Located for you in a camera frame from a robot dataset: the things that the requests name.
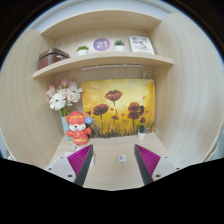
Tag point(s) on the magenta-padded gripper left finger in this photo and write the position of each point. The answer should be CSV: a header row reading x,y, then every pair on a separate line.
x,y
79,160

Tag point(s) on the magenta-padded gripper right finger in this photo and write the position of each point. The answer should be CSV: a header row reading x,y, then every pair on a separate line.
x,y
148,160

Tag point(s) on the small white charger block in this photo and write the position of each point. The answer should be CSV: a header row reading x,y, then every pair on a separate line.
x,y
122,159

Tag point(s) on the small potted plant white pot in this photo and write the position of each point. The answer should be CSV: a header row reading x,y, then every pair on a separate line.
x,y
141,135

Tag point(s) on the red plush toy figure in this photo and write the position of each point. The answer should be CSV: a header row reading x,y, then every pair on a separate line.
x,y
79,133

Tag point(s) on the pale blue vase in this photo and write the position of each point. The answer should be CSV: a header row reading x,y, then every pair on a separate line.
x,y
64,125

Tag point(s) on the pink and white flower bouquet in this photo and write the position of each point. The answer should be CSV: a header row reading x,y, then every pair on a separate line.
x,y
57,101

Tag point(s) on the yellow poppy flower painting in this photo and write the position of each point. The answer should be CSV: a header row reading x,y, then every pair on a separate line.
x,y
126,93

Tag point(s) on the white light bar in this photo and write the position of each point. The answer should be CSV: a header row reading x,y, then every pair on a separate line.
x,y
111,67

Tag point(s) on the wooden shelf unit with items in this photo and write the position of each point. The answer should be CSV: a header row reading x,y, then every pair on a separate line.
x,y
100,60

